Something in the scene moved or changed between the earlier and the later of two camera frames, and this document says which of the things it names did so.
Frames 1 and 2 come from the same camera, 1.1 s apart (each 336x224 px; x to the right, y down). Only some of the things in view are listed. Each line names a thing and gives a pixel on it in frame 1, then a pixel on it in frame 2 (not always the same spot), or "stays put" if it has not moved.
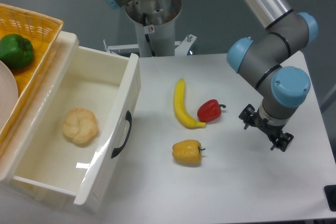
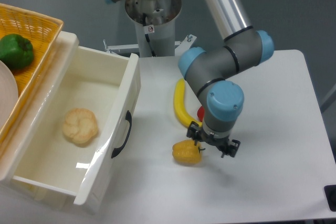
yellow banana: (180, 109) stays put
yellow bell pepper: (187, 152) stays put
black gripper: (272, 130) to (221, 142)
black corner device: (330, 192) stays put
